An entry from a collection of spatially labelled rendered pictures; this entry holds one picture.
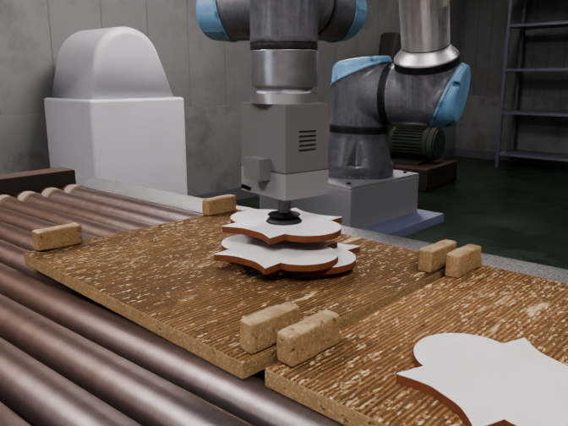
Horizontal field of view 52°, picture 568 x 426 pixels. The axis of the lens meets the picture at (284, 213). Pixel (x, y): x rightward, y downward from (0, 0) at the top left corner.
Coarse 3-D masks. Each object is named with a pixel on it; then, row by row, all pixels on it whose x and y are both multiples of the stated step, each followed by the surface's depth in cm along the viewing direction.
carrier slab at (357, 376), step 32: (448, 288) 60; (480, 288) 60; (512, 288) 60; (544, 288) 60; (384, 320) 52; (416, 320) 52; (448, 320) 52; (480, 320) 52; (512, 320) 52; (544, 320) 52; (320, 352) 46; (352, 352) 46; (384, 352) 46; (544, 352) 46; (288, 384) 42; (320, 384) 41; (352, 384) 41; (384, 384) 41; (352, 416) 38; (384, 416) 37; (416, 416) 37; (448, 416) 37
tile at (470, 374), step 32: (416, 352) 44; (448, 352) 44; (480, 352) 44; (512, 352) 44; (416, 384) 40; (448, 384) 39; (480, 384) 39; (512, 384) 39; (544, 384) 39; (480, 416) 36; (512, 416) 36; (544, 416) 36
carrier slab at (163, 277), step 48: (96, 240) 77; (144, 240) 77; (192, 240) 77; (336, 240) 77; (96, 288) 60; (144, 288) 60; (192, 288) 60; (240, 288) 60; (288, 288) 60; (336, 288) 60; (384, 288) 60; (192, 336) 49
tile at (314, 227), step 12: (240, 216) 70; (252, 216) 70; (264, 216) 70; (300, 216) 70; (312, 216) 70; (324, 216) 70; (336, 216) 70; (228, 228) 66; (240, 228) 66; (252, 228) 65; (264, 228) 65; (276, 228) 65; (288, 228) 65; (300, 228) 65; (312, 228) 65; (324, 228) 65; (336, 228) 65; (264, 240) 63; (276, 240) 62; (288, 240) 63; (300, 240) 62; (312, 240) 62; (324, 240) 63
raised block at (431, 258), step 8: (448, 240) 68; (424, 248) 64; (432, 248) 64; (440, 248) 65; (448, 248) 66; (424, 256) 64; (432, 256) 64; (440, 256) 65; (424, 264) 64; (432, 264) 64; (440, 264) 65; (432, 272) 64
